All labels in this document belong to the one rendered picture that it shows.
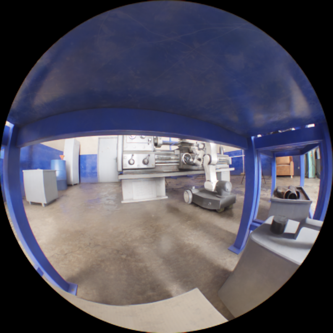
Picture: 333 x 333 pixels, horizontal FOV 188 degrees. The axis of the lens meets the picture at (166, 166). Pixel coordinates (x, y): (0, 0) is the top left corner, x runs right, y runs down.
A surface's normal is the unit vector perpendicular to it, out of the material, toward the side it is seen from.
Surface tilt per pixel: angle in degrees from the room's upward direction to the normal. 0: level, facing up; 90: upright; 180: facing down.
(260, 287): 90
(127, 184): 90
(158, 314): 9
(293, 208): 90
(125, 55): 180
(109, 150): 90
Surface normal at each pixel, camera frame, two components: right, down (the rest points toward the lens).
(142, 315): -0.19, -0.98
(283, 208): -0.90, 0.03
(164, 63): 0.04, 1.00
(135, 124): 0.38, -0.04
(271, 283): -0.99, 0.04
